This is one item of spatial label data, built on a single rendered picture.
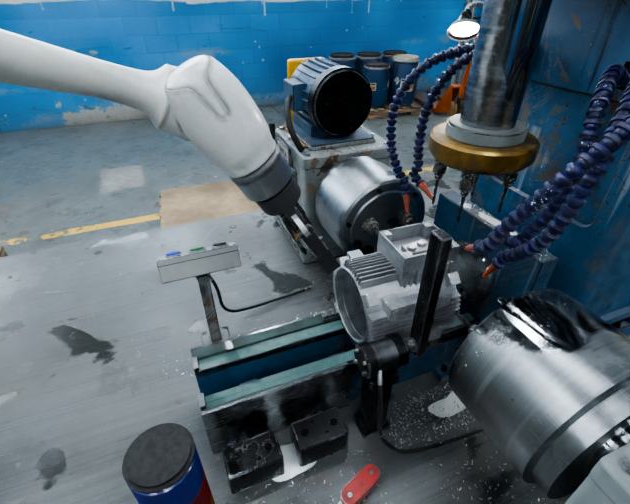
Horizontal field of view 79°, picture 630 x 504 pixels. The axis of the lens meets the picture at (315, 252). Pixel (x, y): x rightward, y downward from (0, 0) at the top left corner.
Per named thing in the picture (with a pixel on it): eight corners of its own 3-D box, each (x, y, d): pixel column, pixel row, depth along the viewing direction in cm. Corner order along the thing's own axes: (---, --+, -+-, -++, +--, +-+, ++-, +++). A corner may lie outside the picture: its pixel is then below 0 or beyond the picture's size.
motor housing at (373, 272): (404, 289, 97) (415, 224, 86) (450, 344, 82) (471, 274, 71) (330, 308, 91) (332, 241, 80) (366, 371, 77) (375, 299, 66)
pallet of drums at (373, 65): (395, 101, 609) (401, 48, 567) (420, 115, 546) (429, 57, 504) (322, 107, 581) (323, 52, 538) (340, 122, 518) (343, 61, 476)
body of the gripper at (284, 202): (297, 181, 60) (324, 220, 66) (281, 162, 67) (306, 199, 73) (259, 209, 61) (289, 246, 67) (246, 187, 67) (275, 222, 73)
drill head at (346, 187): (365, 204, 135) (371, 133, 120) (426, 263, 107) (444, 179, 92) (297, 218, 127) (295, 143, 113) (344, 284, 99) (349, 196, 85)
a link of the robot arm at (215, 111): (291, 144, 56) (259, 125, 66) (226, 42, 46) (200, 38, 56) (234, 191, 56) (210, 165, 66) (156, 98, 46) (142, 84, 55)
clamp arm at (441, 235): (418, 342, 73) (444, 226, 58) (428, 354, 71) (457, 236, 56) (402, 347, 72) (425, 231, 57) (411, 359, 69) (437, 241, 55)
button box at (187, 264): (237, 261, 92) (233, 240, 91) (242, 266, 86) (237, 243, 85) (162, 278, 87) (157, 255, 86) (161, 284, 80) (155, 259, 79)
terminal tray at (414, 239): (423, 248, 85) (429, 219, 81) (453, 276, 77) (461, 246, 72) (374, 259, 81) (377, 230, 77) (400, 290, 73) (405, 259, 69)
